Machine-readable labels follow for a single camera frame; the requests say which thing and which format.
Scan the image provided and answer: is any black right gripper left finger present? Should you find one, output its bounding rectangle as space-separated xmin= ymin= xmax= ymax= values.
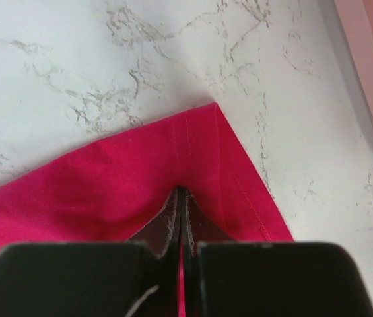
xmin=0 ymin=189 xmax=180 ymax=316

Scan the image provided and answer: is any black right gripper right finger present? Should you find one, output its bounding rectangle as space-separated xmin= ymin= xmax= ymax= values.
xmin=180 ymin=188 xmax=373 ymax=316

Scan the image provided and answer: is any magenta t shirt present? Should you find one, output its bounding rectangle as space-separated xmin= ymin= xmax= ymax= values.
xmin=0 ymin=104 xmax=292 ymax=316

